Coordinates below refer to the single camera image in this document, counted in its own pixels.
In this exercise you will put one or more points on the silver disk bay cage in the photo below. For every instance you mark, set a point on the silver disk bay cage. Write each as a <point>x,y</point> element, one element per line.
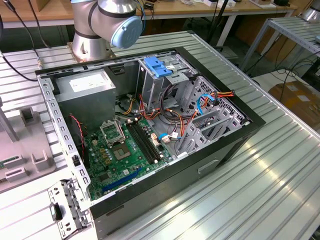
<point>236,123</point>

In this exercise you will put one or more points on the small white box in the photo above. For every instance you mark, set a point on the small white box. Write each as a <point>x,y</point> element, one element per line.
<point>231,3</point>
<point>211,3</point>

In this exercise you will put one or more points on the long wooden desk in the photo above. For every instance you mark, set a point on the long wooden desk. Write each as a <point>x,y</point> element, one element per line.
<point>175,10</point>

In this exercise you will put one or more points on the black case fan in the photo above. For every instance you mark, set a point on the black case fan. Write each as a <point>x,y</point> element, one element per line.
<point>75,132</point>

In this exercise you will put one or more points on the cardboard box with labels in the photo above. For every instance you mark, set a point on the cardboard box with labels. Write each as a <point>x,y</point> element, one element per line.
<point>297,100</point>

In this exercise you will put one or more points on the silver expansion slot bracket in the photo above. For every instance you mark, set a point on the silver expansion slot bracket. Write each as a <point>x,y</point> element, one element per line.
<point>58,186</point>

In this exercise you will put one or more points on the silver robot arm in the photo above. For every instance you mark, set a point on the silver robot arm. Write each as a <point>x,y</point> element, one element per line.
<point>85,15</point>

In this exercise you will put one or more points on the black open PC case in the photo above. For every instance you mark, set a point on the black open PC case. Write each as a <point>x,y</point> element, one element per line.
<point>162,190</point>

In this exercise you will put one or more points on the silver optical drive cage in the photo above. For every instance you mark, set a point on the silver optical drive cage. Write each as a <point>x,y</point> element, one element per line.
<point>150,87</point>

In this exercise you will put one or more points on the CPU socket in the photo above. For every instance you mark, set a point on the CPU socket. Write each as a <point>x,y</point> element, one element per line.
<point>122,152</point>

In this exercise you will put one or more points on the blue plastic drive latch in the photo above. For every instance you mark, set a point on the blue plastic drive latch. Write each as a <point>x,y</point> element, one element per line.
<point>156,66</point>

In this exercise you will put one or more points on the grey power supply unit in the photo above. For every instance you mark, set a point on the grey power supply unit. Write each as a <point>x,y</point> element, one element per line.
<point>85,102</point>

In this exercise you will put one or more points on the black RAM slot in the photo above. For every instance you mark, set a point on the black RAM slot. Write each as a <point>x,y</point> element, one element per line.
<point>148,141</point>
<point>140,142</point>

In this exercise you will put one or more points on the black tripod stand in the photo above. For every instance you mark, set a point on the black tripod stand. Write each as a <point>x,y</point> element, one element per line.
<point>222,12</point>

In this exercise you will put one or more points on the green motherboard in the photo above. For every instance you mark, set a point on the green motherboard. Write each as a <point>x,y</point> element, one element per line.
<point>125,165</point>

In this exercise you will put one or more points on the blue expansion slot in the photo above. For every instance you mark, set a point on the blue expansion slot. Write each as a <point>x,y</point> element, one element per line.
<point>120,181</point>

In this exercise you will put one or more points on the grey parts rack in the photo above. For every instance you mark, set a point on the grey parts rack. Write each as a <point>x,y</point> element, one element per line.
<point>27,142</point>

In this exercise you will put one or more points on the green RAM stick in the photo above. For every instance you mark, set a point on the green RAM stick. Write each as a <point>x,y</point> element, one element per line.
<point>2,164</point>

